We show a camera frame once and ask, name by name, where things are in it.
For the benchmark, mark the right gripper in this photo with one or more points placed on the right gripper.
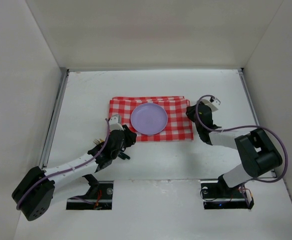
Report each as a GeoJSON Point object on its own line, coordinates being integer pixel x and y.
{"type": "Point", "coordinates": [195, 114]}

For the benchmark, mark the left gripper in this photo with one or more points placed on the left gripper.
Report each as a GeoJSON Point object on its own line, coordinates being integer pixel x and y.
{"type": "Point", "coordinates": [125, 137]}

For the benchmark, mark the purple plate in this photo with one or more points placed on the purple plate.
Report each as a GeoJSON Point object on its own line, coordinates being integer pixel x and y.
{"type": "Point", "coordinates": [149, 119]}

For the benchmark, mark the red checkered cloth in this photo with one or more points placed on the red checkered cloth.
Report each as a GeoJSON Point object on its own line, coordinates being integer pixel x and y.
{"type": "Point", "coordinates": [178, 128]}

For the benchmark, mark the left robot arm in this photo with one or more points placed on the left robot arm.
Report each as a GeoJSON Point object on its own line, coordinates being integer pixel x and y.
{"type": "Point", "coordinates": [39, 188]}

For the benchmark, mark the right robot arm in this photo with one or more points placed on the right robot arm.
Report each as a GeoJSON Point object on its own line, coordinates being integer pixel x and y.
{"type": "Point", "coordinates": [257, 153]}

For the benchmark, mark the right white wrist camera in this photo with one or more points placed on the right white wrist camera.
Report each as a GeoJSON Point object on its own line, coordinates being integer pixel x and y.
{"type": "Point", "coordinates": [212, 103]}

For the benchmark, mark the gold knife green handle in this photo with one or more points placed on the gold knife green handle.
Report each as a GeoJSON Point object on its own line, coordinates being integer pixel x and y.
{"type": "Point", "coordinates": [123, 156]}

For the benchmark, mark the gold fork green handle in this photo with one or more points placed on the gold fork green handle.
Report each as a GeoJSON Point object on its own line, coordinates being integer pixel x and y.
{"type": "Point", "coordinates": [98, 142]}

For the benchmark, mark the right aluminium rail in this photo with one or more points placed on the right aluminium rail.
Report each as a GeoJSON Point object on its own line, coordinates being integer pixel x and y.
{"type": "Point", "coordinates": [253, 119]}

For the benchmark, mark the aluminium rail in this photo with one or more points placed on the aluminium rail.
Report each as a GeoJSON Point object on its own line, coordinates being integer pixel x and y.
{"type": "Point", "coordinates": [253, 119]}
{"type": "Point", "coordinates": [44, 158]}

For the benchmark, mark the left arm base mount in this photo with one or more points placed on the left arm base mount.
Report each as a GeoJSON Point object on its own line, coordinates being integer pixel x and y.
{"type": "Point", "coordinates": [97, 197]}

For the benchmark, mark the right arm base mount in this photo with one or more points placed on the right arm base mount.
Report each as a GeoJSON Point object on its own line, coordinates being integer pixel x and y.
{"type": "Point", "coordinates": [217, 196]}

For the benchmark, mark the left aluminium rail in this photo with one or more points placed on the left aluminium rail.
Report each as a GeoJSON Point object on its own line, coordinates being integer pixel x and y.
{"type": "Point", "coordinates": [44, 158]}

